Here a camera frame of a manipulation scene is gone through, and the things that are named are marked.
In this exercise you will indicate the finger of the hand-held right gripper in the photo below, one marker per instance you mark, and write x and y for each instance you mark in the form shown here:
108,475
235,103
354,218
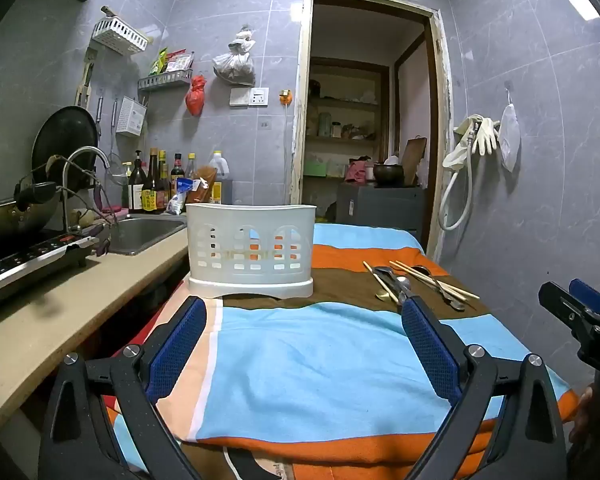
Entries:
555,301
587,294

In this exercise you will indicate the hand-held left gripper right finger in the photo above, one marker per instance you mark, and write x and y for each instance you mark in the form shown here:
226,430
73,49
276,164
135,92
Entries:
430,350

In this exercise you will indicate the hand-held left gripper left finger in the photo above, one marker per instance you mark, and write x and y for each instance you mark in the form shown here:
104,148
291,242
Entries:
177,350

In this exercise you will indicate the metal spoon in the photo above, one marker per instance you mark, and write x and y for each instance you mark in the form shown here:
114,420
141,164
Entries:
403,280
450,299

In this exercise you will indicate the gold spoon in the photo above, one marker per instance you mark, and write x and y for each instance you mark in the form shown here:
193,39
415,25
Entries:
382,295

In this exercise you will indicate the round metal ladle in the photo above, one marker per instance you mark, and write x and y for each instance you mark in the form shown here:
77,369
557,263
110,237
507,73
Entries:
422,270

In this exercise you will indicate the metal fork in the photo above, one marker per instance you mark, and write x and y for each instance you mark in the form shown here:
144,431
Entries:
385,277

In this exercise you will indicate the white plastic utensil holder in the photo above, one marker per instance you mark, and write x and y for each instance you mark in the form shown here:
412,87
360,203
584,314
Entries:
250,225

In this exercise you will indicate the person's right hand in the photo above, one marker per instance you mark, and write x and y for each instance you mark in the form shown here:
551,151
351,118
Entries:
581,415

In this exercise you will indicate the striped blanket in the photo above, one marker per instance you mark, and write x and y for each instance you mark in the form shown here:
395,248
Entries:
330,360

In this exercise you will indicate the steel sink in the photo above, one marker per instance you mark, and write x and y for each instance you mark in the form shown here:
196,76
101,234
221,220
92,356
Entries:
140,232

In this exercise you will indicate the beige kitchen counter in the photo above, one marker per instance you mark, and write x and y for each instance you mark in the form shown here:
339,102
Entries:
55,330

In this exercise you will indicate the grey cabinet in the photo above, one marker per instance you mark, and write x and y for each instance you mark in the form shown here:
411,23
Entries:
380,210

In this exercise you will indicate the blue white bag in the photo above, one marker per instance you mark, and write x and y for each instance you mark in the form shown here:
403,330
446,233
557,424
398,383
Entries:
180,195

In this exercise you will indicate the pink sponge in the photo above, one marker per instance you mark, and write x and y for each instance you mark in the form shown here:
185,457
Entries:
113,208

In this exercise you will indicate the yellow label sauce bottle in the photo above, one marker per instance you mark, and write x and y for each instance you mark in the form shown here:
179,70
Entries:
153,195

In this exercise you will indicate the green pump bottle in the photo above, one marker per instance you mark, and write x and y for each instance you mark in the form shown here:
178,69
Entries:
125,190

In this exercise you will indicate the dark pump bottle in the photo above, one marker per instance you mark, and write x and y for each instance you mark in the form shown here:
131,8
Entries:
137,185

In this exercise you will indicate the slim dark sauce bottle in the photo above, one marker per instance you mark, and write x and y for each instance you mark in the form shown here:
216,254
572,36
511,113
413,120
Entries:
164,180

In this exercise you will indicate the white hanging plastic bag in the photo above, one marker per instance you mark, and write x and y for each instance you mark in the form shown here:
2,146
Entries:
509,135

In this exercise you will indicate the black induction cooker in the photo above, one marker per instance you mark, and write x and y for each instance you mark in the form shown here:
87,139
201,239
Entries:
25,265

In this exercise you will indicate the large oil jug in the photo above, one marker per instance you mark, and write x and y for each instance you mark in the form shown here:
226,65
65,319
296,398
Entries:
222,180

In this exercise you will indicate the red cap sauce bottle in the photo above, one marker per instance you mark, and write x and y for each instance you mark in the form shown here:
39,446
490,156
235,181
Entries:
177,170

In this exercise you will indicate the dark round pot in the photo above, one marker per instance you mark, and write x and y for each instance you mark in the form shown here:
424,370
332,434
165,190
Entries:
388,174

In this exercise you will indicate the cream rubber gloves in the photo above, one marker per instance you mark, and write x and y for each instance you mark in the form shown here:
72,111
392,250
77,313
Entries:
485,132

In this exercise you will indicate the clear glass bottle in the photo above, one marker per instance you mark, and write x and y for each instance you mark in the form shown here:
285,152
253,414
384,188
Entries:
192,167

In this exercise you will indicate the metal strainer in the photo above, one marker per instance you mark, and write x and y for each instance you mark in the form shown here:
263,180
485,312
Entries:
116,170

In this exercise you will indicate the pink cloth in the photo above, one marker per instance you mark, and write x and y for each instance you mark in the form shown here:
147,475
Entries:
357,172

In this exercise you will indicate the wooden cutting board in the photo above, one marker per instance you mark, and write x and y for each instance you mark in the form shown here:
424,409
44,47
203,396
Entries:
415,157

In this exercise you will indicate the green box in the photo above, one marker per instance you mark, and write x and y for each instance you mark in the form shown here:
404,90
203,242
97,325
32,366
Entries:
316,168

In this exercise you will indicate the metal wok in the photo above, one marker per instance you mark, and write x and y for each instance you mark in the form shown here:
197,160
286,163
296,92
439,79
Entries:
10,215

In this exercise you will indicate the metal faucet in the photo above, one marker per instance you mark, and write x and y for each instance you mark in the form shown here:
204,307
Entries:
85,151

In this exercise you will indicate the white hanging box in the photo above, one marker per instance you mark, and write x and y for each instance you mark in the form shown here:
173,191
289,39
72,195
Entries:
130,116

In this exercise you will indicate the black round pan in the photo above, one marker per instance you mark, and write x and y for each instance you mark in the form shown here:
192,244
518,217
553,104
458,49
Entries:
62,140

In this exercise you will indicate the hanging metal peeler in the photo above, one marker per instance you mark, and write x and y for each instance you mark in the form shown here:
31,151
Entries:
99,115

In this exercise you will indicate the green jar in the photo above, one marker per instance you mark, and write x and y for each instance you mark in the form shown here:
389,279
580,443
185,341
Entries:
324,125

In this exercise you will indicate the red plastic bag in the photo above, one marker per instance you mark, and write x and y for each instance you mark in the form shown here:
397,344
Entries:
196,97

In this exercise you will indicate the wooden shelf unit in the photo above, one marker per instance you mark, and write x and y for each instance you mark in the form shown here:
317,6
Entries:
345,105

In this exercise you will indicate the wooden hanging tool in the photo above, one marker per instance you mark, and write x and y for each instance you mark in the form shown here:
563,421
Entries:
85,80

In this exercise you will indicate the green seasoning packet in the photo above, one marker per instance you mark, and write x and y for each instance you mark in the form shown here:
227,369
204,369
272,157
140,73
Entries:
157,62

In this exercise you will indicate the clear plastic bag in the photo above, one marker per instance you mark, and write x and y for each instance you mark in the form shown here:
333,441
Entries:
235,67

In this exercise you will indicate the red white seasoning packets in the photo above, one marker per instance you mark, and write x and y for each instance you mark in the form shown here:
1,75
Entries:
179,61

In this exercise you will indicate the wooden stick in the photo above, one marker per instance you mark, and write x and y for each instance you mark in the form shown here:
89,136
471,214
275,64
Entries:
109,10

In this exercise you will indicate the wooden door frame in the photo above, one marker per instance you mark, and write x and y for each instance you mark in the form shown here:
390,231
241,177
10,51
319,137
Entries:
442,110

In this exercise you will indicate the white wall switch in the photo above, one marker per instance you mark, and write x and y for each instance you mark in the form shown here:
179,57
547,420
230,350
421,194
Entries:
239,97

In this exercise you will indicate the white wall socket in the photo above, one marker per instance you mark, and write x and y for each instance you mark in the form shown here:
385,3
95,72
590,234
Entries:
259,97

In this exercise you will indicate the grey wall shelf rack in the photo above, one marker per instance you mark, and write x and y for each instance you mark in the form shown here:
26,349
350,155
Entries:
165,80

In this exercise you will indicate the orange wall hook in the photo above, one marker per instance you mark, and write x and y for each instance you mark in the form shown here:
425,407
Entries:
285,96

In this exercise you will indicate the white wall basket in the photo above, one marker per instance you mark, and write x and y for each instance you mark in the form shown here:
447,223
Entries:
117,35

